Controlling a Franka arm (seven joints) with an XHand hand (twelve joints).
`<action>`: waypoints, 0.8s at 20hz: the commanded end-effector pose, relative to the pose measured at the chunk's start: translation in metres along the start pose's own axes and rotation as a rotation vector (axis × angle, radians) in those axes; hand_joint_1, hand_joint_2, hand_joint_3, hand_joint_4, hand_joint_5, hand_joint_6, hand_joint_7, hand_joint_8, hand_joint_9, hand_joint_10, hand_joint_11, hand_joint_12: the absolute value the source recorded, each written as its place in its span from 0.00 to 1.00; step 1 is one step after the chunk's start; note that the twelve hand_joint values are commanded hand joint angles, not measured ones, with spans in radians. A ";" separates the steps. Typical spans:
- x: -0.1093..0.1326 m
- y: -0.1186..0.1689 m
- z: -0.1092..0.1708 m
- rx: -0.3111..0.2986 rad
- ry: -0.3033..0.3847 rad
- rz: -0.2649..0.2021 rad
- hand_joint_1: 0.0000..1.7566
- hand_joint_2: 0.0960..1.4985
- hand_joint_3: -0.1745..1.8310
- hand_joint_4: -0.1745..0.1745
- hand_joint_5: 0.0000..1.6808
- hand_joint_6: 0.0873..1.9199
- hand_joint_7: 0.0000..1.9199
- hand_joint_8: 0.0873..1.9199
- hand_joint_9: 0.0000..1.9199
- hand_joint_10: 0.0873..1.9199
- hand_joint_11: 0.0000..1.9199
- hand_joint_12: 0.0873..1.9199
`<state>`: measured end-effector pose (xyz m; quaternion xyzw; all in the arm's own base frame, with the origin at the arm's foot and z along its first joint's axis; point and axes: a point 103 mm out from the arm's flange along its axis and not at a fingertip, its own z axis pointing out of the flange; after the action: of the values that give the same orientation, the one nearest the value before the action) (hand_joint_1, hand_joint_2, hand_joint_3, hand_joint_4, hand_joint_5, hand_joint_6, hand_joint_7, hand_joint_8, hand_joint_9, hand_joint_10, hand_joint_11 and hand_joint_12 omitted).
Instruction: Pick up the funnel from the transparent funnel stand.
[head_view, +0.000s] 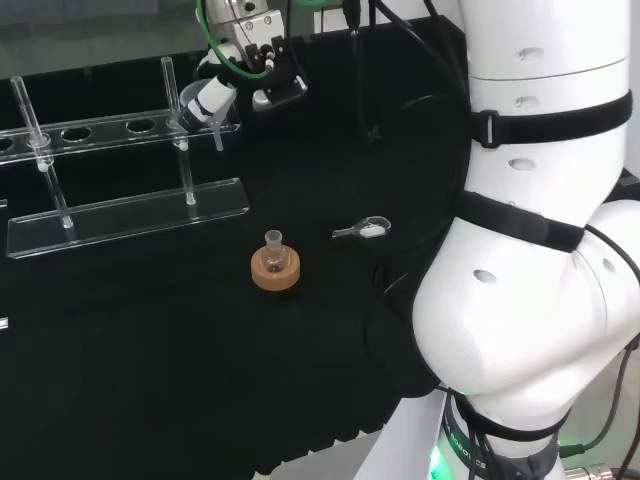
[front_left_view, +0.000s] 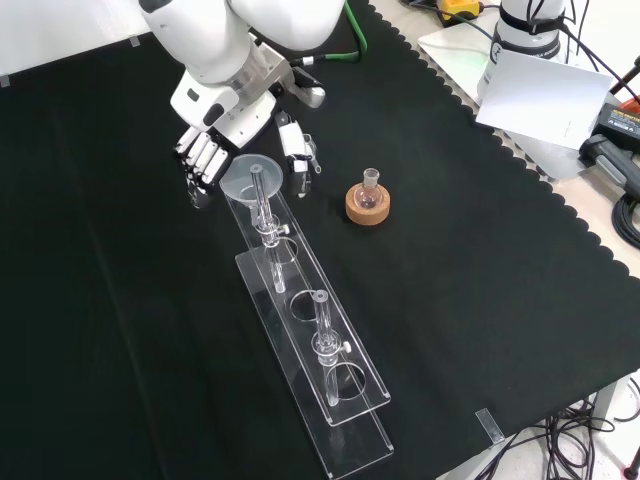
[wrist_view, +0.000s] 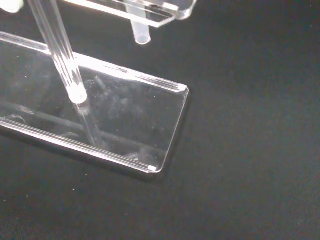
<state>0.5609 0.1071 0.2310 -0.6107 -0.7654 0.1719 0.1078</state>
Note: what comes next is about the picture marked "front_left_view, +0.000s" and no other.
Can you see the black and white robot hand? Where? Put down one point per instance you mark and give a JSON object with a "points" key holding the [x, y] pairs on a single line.
{"points": [[235, 110]]}

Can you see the clear plastic funnel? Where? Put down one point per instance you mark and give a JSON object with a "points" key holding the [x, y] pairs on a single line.
{"points": [[235, 177]]}

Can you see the clear funnel stand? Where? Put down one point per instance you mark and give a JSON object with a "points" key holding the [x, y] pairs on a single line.
{"points": [[320, 380]]}

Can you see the clear tape strip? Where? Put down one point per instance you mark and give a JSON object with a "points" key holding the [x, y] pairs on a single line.
{"points": [[490, 425], [134, 41], [4, 82]]}

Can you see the glass round-bottom flask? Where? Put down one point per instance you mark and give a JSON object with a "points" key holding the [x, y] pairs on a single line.
{"points": [[369, 196]]}

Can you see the pale board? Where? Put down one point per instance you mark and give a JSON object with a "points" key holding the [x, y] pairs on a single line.
{"points": [[452, 42]]}

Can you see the yellow stop button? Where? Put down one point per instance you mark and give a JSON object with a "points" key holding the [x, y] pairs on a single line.
{"points": [[460, 7]]}

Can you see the black bench cloth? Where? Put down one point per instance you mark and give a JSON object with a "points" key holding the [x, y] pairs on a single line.
{"points": [[450, 250]]}

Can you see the white paper card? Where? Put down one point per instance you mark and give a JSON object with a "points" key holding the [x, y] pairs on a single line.
{"points": [[540, 95]]}

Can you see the black and grey plug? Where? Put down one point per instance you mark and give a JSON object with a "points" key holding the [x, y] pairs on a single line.
{"points": [[607, 157]]}

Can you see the black power adapter orange label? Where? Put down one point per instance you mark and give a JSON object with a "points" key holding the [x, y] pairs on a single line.
{"points": [[622, 122]]}

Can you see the black tripod rod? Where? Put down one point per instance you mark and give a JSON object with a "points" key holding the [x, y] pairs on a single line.
{"points": [[625, 79]]}

